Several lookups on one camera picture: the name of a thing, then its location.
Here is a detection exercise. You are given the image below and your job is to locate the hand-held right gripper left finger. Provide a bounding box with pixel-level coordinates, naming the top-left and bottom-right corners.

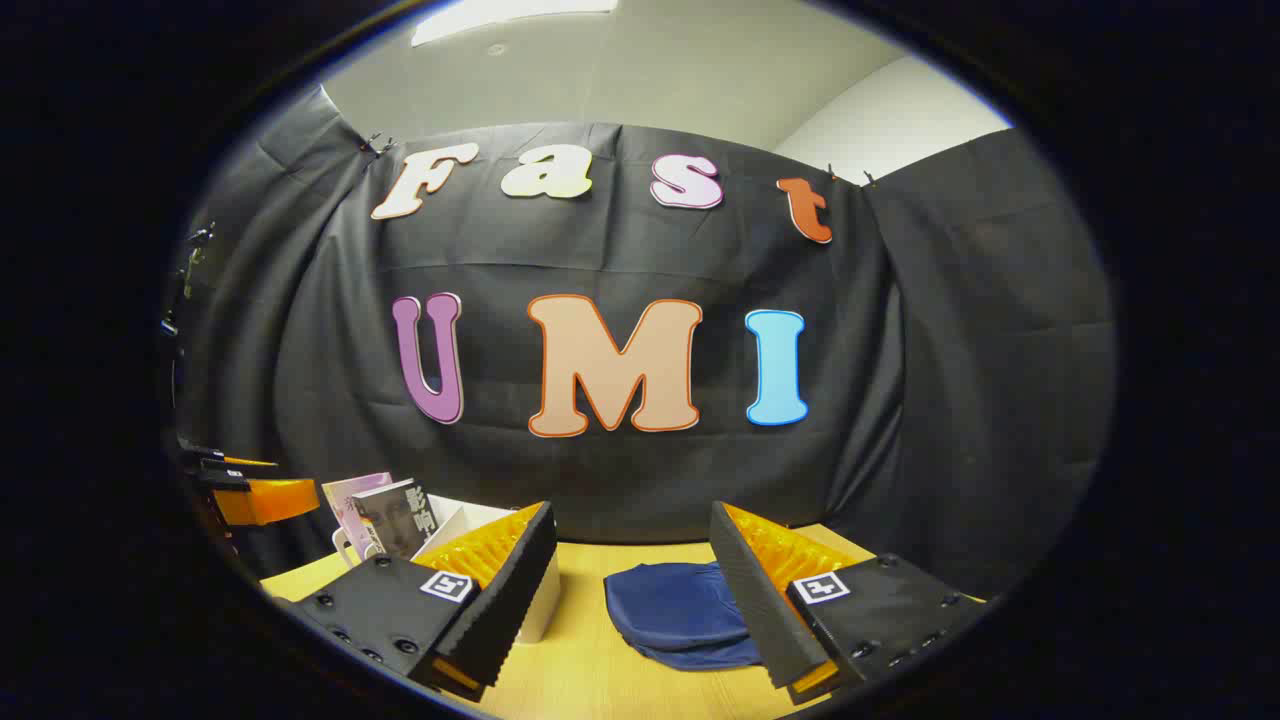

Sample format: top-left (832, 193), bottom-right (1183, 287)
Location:
top-left (283, 500), bottom-right (559, 703)

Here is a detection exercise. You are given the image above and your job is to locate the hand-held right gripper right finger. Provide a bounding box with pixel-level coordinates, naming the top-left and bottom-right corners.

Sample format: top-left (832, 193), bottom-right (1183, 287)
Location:
top-left (710, 500), bottom-right (989, 707)

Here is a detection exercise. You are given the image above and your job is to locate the white bookshelf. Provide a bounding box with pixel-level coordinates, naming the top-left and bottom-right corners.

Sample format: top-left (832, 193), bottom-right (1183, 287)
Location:
top-left (332, 495), bottom-right (561, 644)

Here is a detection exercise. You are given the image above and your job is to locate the blue schoolbag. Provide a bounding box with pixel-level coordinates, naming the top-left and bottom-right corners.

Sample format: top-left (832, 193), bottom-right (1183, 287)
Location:
top-left (603, 562), bottom-right (766, 671)

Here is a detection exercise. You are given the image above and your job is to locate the black backdrop cloth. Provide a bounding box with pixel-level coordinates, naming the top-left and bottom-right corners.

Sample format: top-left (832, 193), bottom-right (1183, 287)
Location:
top-left (165, 85), bottom-right (1116, 601)

